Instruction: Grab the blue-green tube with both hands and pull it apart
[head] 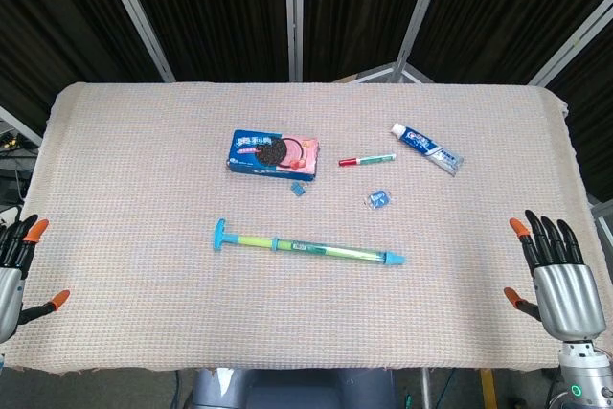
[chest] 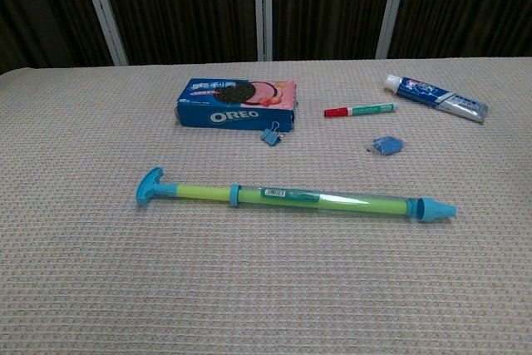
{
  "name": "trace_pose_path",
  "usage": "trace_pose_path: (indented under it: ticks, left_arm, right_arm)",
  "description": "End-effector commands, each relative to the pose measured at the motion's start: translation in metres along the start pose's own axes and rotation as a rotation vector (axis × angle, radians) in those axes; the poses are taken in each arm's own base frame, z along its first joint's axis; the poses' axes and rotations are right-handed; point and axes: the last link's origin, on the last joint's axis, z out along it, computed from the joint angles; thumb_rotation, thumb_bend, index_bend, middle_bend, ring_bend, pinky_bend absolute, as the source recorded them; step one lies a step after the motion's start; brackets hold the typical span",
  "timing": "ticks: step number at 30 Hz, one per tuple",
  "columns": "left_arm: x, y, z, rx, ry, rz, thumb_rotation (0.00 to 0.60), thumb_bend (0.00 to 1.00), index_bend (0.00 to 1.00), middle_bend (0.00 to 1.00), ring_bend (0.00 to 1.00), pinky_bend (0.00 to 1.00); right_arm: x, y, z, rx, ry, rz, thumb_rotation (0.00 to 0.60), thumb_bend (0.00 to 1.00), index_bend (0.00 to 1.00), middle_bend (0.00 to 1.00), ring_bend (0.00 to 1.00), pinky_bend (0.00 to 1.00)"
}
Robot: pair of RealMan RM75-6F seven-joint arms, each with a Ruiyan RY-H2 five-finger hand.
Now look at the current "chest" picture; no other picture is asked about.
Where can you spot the small blue wrapped packet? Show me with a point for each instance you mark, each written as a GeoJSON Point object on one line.
{"type": "Point", "coordinates": [386, 145]}

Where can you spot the beige woven tablecloth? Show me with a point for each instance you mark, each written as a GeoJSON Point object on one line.
{"type": "Point", "coordinates": [266, 280]}

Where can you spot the dark screen panel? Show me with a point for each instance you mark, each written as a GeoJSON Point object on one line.
{"type": "Point", "coordinates": [183, 6]}
{"type": "Point", "coordinates": [469, 6]}
{"type": "Point", "coordinates": [41, 10]}
{"type": "Point", "coordinates": [328, 6]}

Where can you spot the blue pink Oreo box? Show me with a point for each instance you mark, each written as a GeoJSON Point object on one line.
{"type": "Point", "coordinates": [232, 116]}

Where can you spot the white screen frame post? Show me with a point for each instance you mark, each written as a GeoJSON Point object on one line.
{"type": "Point", "coordinates": [262, 10]}
{"type": "Point", "coordinates": [104, 14]}
{"type": "Point", "coordinates": [392, 10]}

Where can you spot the small teal wrapped candy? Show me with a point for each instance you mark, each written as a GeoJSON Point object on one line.
{"type": "Point", "coordinates": [270, 136]}

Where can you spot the blue white toothpaste tube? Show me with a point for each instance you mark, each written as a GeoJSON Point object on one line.
{"type": "Point", "coordinates": [436, 97]}

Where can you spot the clear labelled plastic syringe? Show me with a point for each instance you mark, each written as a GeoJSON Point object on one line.
{"type": "Point", "coordinates": [341, 201]}

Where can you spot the red and green marker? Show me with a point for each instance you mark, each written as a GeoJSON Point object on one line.
{"type": "Point", "coordinates": [365, 109]}

